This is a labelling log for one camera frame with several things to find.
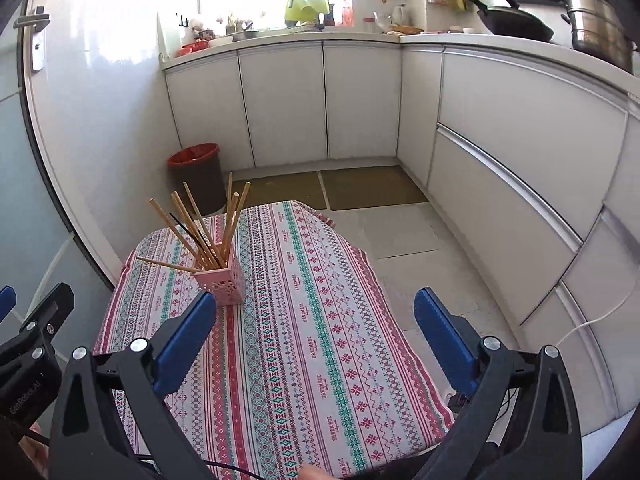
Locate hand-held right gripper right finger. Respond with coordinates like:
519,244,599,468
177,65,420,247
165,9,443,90
414,287,583,480

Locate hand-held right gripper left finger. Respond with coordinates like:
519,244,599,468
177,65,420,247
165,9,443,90
47,290,217,480

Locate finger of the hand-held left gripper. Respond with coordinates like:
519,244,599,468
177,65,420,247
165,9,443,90
0,282,76,376
0,285,16,327

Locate pink perforated utensil holder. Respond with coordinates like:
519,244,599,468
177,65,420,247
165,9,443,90
194,265,246,307

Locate patterned red green tablecloth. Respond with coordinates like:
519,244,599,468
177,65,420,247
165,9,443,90
92,200,456,476

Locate dark trash bin red liner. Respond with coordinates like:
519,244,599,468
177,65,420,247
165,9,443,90
167,142,226,216

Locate olive floor mat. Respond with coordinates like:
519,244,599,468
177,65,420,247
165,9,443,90
320,165,430,211
232,171,328,211

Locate white door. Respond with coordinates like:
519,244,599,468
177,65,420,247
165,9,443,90
22,0,201,286

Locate white drawer cabinet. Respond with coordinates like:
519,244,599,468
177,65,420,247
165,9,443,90
397,35,640,441

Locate white kitchen cabinet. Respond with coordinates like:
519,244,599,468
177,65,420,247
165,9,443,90
159,30,403,171

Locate black wok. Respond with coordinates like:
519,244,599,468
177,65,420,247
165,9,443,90
445,0,556,43

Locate stainless steel pot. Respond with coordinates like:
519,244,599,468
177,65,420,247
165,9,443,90
560,0,638,73

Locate white cable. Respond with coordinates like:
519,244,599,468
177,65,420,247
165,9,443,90
555,290,640,348

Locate silver door handle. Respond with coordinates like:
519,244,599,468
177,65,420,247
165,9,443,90
14,6,51,72

